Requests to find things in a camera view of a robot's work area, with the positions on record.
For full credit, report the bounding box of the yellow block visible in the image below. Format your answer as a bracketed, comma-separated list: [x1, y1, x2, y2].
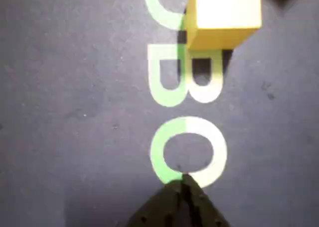
[185, 0, 262, 51]

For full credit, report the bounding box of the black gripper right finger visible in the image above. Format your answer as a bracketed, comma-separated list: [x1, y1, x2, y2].
[185, 174, 230, 227]

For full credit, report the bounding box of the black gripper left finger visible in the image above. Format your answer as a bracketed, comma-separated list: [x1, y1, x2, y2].
[127, 174, 186, 227]

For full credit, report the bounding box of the dark mat with ROBO print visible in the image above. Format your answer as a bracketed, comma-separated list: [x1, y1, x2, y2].
[0, 0, 319, 227]

